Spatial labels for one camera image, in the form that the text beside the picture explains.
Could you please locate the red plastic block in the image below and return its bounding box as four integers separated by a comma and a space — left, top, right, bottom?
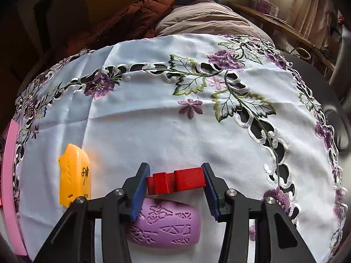
147, 168, 207, 195

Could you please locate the wooden side table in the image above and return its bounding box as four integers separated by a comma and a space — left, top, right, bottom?
233, 3, 337, 72

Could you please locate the yellow plastic case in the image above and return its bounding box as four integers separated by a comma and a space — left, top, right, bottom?
58, 144, 91, 208

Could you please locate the beige pillow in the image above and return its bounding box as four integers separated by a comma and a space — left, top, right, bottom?
155, 1, 275, 50

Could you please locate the pale curtain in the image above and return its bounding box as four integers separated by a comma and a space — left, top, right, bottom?
291, 0, 341, 50

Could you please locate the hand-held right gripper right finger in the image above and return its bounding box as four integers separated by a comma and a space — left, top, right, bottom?
201, 162, 316, 263

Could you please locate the rust brown blanket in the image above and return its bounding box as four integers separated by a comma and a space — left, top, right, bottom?
66, 0, 176, 59

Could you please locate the purple embossed plastic case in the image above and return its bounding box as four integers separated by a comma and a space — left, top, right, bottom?
126, 197, 201, 246

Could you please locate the purple box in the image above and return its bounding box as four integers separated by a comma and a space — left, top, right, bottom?
252, 0, 281, 16

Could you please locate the white embroidered floral tablecloth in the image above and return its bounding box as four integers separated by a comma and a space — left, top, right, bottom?
12, 33, 349, 263

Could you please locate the pink cardboard box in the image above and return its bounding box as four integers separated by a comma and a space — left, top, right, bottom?
2, 121, 28, 256

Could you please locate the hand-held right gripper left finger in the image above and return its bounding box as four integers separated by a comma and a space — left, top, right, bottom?
33, 162, 151, 263

